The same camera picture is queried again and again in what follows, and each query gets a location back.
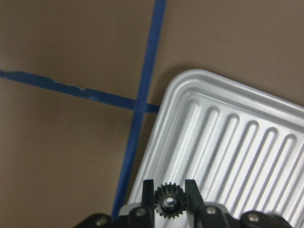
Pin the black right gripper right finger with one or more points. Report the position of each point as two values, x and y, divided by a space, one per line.
199 214

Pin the ribbed silver metal tray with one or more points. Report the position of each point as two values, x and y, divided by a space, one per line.
243 147

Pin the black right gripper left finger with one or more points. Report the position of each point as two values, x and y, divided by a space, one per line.
142 216

